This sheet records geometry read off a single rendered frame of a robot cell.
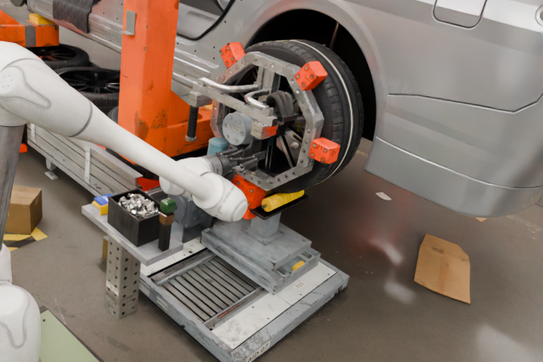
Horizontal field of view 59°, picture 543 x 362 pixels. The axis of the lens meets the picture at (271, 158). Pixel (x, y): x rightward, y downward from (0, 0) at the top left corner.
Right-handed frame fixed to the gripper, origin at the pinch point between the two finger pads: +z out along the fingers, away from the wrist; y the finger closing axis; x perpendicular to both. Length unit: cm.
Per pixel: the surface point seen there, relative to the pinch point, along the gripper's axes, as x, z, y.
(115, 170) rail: -47, 2, -88
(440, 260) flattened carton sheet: -81, 136, 48
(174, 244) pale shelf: -37.9, -22.4, -12.2
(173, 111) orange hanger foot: -8, 14, -62
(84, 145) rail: -45, 3, -116
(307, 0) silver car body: 52, 46, -22
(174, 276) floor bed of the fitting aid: -77, -1, -32
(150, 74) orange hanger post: 12, -2, -60
